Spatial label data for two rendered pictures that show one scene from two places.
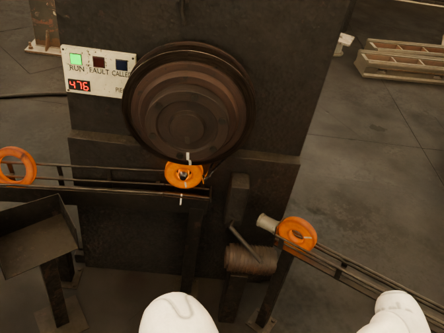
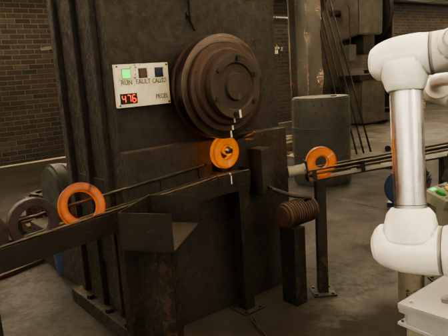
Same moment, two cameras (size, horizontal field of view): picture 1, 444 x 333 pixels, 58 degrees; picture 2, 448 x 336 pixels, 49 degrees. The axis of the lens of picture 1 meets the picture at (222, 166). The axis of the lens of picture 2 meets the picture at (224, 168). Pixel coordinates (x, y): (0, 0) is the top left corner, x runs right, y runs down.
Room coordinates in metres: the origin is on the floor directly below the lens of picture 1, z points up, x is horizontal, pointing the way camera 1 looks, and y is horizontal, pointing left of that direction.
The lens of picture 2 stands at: (-0.73, 1.39, 1.18)
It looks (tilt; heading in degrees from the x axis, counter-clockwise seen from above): 11 degrees down; 327
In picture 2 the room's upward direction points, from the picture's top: 4 degrees counter-clockwise
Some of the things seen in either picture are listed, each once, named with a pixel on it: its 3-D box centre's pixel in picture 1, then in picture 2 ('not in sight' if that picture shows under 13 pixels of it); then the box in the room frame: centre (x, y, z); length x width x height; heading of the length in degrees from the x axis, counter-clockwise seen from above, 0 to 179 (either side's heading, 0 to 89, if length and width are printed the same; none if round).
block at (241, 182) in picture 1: (236, 199); (261, 171); (1.25, -0.08, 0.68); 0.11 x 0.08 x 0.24; 5
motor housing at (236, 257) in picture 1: (242, 285); (298, 250); (1.11, -0.19, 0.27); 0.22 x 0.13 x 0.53; 95
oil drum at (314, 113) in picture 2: not in sight; (321, 139); (3.00, -2.20, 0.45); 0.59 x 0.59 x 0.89
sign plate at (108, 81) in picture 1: (100, 73); (143, 85); (1.29, 0.50, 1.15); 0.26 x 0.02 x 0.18; 95
